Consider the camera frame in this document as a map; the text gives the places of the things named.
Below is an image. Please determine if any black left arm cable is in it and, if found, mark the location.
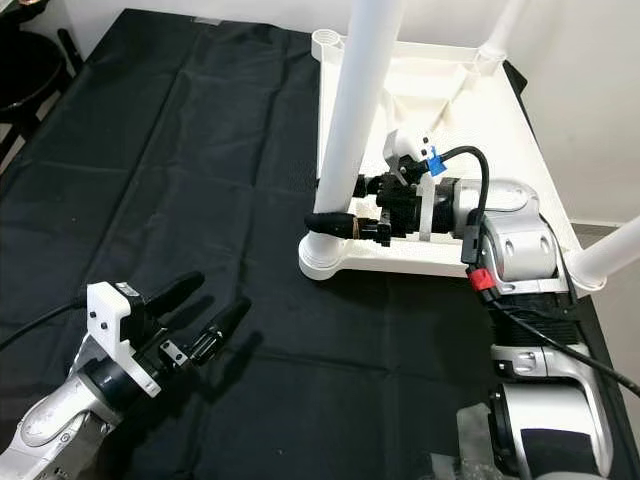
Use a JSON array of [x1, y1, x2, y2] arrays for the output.
[[0, 300, 91, 351]]

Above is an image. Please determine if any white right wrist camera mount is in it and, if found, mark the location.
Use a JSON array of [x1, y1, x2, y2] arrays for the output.
[[382, 128, 446, 241]]

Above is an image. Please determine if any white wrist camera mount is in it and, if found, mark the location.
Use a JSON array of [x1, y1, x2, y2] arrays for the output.
[[382, 128, 446, 241], [87, 282, 164, 398]]

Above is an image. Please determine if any black tablecloth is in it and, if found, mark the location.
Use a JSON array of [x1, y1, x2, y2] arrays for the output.
[[0, 10, 640, 480]]

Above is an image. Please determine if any white plastic table top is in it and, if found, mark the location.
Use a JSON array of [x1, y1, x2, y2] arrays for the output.
[[298, 28, 586, 281]]

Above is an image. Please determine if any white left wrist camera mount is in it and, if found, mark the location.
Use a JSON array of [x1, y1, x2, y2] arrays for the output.
[[87, 282, 164, 398]]

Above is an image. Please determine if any red cable clip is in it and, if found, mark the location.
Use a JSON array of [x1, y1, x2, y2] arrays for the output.
[[468, 268, 496, 293]]

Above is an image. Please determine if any blue cable plug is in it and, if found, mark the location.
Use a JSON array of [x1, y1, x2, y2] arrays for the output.
[[425, 148, 447, 178]]

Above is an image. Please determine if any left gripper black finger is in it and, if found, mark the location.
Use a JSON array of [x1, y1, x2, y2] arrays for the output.
[[145, 272, 206, 317], [195, 297, 253, 363]]

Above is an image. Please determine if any white plastic table leg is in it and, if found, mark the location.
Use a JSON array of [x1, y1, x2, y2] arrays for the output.
[[300, 0, 406, 281], [565, 215, 640, 293], [475, 0, 531, 66]]

